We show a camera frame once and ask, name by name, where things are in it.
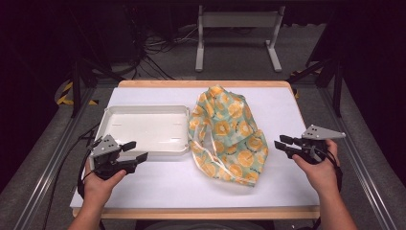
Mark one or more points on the person's left hand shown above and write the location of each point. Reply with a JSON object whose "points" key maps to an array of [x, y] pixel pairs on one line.
{"points": [[97, 187]]}

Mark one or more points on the orange-print green cloth bag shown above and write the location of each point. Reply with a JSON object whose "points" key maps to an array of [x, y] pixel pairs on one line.
{"points": [[233, 134]]}

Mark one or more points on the wooden table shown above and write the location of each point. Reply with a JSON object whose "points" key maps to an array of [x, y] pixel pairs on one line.
{"points": [[198, 213]]}

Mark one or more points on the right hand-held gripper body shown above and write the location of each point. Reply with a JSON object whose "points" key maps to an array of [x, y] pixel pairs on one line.
{"points": [[314, 140]]}

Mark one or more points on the white plastic tray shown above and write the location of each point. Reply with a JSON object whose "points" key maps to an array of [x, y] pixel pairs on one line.
{"points": [[143, 129]]}

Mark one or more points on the white table mat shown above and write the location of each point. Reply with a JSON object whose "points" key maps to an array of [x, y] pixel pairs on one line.
{"points": [[166, 185]]}

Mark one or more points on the person's right hand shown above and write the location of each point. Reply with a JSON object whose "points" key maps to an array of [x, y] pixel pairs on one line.
{"points": [[319, 177]]}

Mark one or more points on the black metal stand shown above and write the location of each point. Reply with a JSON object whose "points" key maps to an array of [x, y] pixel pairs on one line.
{"points": [[337, 89], [76, 86]]}

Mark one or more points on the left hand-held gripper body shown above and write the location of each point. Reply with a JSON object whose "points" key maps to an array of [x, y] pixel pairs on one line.
{"points": [[104, 147]]}

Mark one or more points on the yellow black striped tape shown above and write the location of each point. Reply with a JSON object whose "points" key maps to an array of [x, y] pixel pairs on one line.
{"points": [[65, 96]]}

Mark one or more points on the grey metal stand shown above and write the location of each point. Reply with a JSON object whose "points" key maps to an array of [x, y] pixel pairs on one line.
{"points": [[239, 19]]}

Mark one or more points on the aluminium rail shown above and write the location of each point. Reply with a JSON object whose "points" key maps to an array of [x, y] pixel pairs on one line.
{"points": [[48, 179], [360, 166]]}

